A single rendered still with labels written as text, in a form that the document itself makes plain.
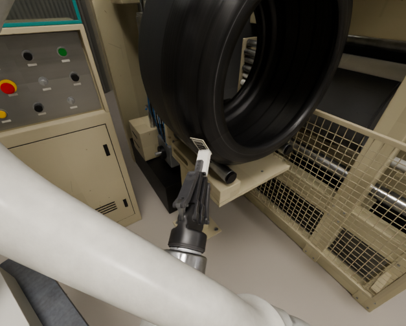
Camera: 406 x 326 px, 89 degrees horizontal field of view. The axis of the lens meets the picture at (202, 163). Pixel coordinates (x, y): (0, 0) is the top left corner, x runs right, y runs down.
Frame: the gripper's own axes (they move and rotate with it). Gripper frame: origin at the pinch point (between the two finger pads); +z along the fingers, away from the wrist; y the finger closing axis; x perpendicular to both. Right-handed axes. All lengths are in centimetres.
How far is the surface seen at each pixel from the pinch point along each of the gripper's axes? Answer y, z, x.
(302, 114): 20.0, 28.7, 22.7
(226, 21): -21.5, 15.7, 12.0
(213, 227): 106, 10, -43
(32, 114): -11, 26, -84
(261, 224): 123, 18, -11
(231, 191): 23.6, 2.7, -0.6
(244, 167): 34.5, 18.1, -0.2
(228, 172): 16.0, 5.8, 0.5
